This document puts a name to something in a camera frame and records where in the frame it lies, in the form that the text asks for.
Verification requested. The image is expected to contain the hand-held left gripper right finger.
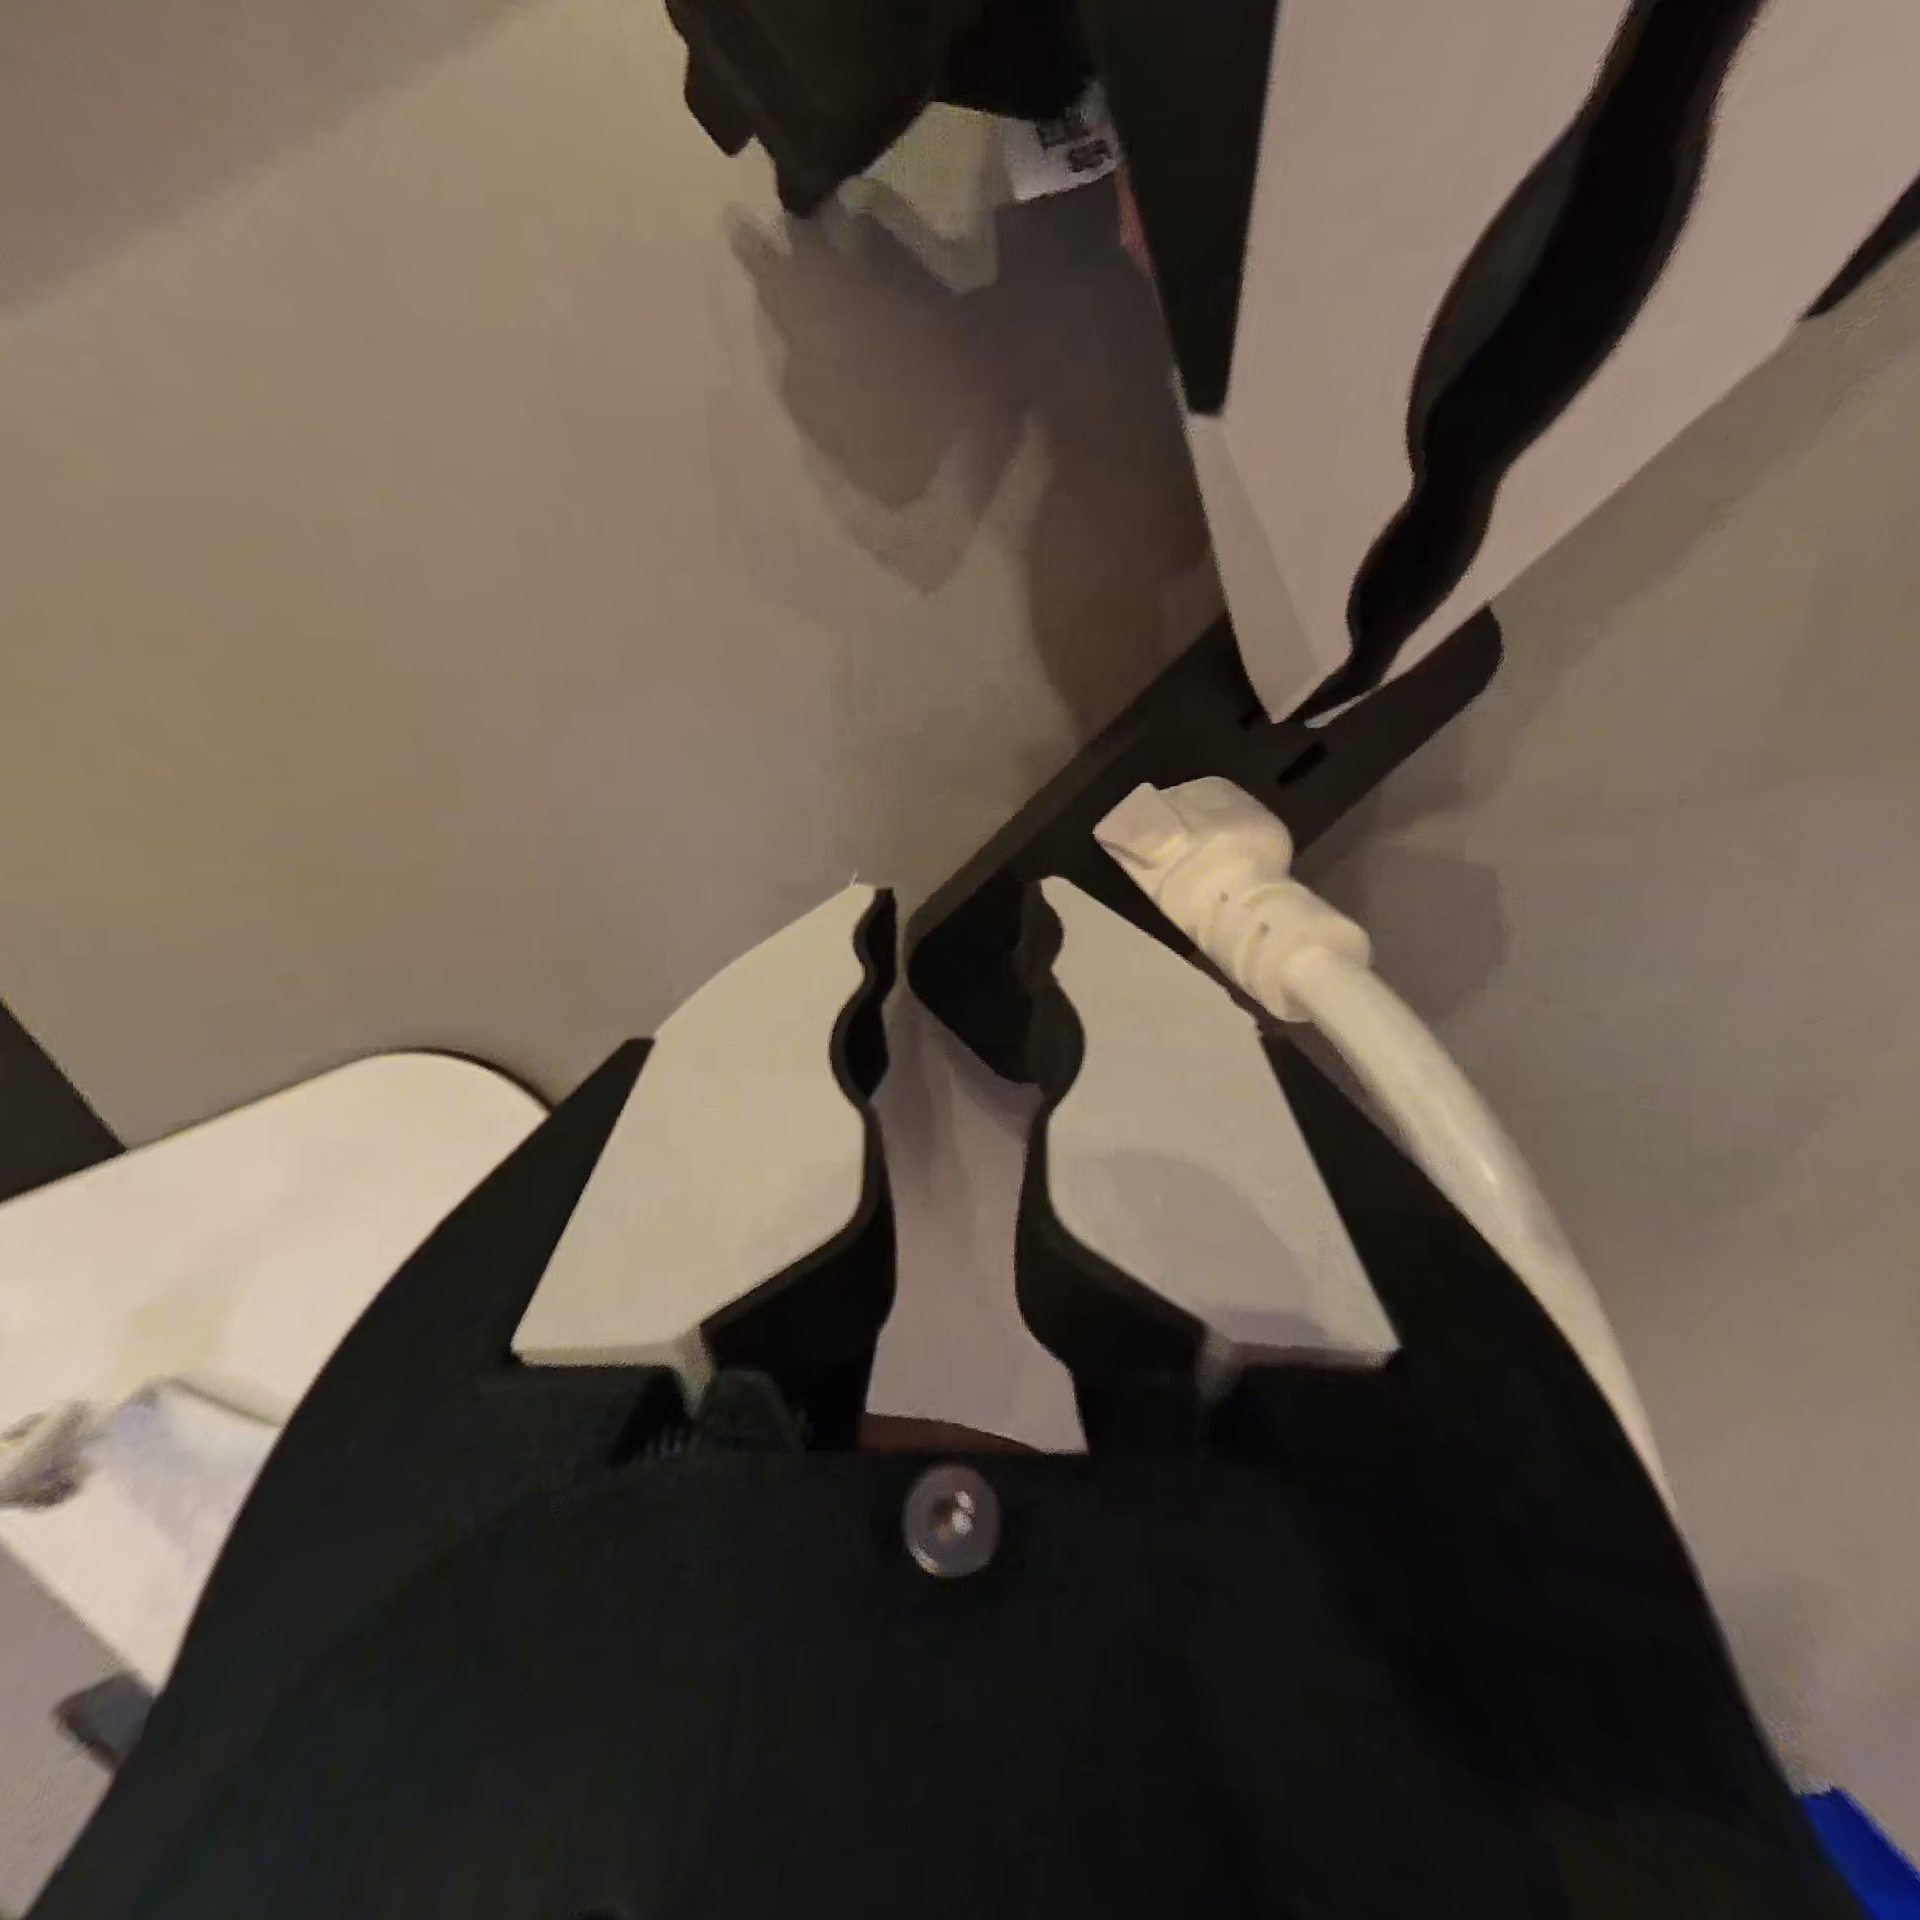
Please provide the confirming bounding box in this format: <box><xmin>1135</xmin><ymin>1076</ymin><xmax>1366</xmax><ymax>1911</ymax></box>
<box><xmin>1015</xmin><ymin>877</ymin><xmax>1405</xmax><ymax>1454</ymax></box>

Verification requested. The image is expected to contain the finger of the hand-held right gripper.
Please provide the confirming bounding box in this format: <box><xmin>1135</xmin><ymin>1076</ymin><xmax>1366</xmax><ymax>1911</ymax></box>
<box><xmin>1190</xmin><ymin>0</ymin><xmax>1636</xmax><ymax>726</ymax></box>
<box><xmin>1399</xmin><ymin>0</ymin><xmax>1920</xmax><ymax>672</ymax></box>

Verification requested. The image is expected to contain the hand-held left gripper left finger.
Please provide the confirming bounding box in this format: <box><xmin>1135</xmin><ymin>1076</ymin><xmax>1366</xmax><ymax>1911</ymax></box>
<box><xmin>511</xmin><ymin>886</ymin><xmax>903</xmax><ymax>1454</ymax></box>

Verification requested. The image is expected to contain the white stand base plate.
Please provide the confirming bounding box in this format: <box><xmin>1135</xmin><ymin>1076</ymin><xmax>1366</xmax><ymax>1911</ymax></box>
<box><xmin>0</xmin><ymin>1052</ymin><xmax>558</xmax><ymax>1698</ymax></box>

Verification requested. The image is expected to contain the blue plastic bin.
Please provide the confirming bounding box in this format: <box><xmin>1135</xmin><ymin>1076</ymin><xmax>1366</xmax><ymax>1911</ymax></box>
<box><xmin>1799</xmin><ymin>1785</ymin><xmax>1920</xmax><ymax>1920</ymax></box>

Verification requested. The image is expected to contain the black power strip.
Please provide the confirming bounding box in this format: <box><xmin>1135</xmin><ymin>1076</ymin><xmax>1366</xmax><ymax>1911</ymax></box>
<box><xmin>903</xmin><ymin>606</ymin><xmax>1506</xmax><ymax>1091</ymax></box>

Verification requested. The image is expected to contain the black flat strip plug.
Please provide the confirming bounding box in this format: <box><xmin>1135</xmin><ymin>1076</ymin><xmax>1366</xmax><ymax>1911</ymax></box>
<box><xmin>668</xmin><ymin>0</ymin><xmax>1097</xmax><ymax>219</ymax></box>

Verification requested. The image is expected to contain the white power cord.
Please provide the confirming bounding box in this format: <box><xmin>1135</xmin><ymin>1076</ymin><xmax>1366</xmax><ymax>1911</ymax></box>
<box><xmin>1289</xmin><ymin>945</ymin><xmax>1675</xmax><ymax>1503</ymax></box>

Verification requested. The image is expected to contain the white power plug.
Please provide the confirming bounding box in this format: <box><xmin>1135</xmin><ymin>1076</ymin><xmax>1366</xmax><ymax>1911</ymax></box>
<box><xmin>1094</xmin><ymin>777</ymin><xmax>1374</xmax><ymax>1023</ymax></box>

